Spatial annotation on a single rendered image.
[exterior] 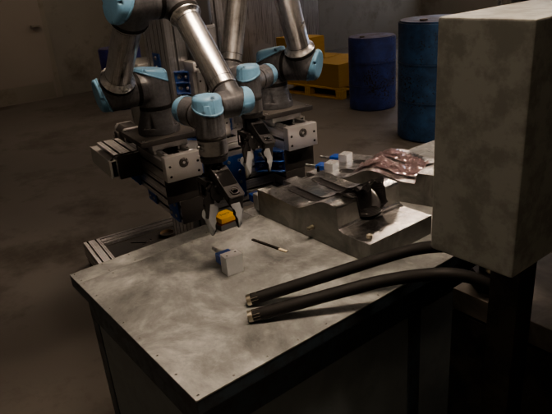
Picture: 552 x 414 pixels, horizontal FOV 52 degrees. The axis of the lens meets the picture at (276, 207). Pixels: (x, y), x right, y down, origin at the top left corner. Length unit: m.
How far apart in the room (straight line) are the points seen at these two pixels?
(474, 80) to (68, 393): 2.13
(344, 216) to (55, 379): 1.59
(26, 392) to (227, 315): 1.47
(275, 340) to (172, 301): 0.32
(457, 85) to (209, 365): 0.74
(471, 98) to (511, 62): 0.08
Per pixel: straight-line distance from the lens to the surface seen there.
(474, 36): 0.92
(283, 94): 2.29
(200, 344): 1.32
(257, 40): 8.65
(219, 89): 1.58
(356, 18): 11.69
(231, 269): 1.55
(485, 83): 0.92
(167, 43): 2.26
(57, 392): 2.66
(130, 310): 1.49
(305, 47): 2.18
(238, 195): 1.40
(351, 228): 1.63
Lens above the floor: 1.56
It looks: 23 degrees down
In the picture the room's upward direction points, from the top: 5 degrees counter-clockwise
